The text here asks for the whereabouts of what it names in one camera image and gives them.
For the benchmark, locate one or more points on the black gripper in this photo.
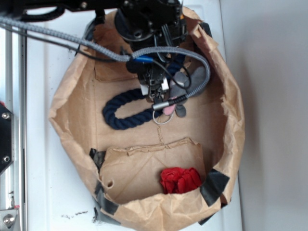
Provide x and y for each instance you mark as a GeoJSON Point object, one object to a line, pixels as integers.
{"type": "Point", "coordinates": [150, 64]}

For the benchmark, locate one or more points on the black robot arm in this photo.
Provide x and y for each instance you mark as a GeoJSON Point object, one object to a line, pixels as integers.
{"type": "Point", "coordinates": [153, 29]}

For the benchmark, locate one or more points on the grey plush mouse toy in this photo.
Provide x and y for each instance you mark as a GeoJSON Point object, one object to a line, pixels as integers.
{"type": "Point", "coordinates": [197, 77]}

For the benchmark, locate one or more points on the brown paper bag bin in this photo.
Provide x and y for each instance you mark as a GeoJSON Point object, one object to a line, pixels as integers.
{"type": "Point", "coordinates": [121, 168]}

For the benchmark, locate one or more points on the red crumpled cloth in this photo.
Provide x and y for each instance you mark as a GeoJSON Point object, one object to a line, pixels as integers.
{"type": "Point", "coordinates": [179, 180]}

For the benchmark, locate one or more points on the silver cable plug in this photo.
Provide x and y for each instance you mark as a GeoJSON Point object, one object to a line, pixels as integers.
{"type": "Point", "coordinates": [170, 102]}

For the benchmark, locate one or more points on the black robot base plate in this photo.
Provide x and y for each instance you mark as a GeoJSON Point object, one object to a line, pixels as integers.
{"type": "Point", "coordinates": [6, 138]}

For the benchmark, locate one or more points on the aluminium frame rail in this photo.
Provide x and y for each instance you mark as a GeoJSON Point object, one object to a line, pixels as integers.
{"type": "Point", "coordinates": [15, 100]}

